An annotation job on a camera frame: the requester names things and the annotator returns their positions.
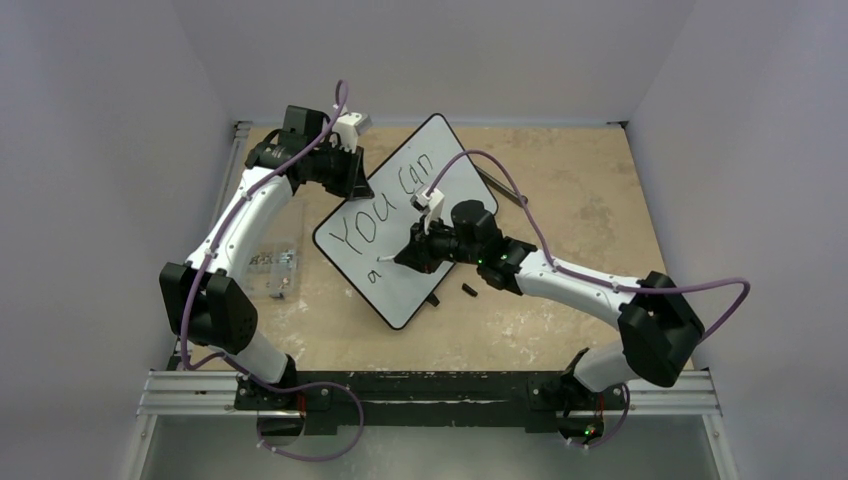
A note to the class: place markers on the clear plastic screw box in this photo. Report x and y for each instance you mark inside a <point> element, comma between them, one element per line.
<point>273,269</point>

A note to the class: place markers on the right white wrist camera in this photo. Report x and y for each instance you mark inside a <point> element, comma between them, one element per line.
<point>429,201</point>

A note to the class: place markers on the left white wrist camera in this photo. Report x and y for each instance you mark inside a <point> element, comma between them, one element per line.
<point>349,127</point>

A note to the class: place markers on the black marker cap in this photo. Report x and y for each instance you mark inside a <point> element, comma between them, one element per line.
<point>469,290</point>

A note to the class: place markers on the whiteboard metal stand handle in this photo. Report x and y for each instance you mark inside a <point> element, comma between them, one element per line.
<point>501,188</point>

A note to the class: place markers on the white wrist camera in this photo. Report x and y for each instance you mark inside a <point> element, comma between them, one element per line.
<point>349,127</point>
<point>429,201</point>

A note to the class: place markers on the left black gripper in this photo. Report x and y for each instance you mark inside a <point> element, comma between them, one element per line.
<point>353,184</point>

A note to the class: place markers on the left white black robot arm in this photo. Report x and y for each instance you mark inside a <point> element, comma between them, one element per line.
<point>204,300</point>

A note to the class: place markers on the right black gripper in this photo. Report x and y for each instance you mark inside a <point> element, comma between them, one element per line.
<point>423,249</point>

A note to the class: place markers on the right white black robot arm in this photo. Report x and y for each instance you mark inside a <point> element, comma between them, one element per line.
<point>658,329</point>

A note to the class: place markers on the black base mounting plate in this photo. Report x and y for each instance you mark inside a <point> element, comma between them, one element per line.
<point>570,401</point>

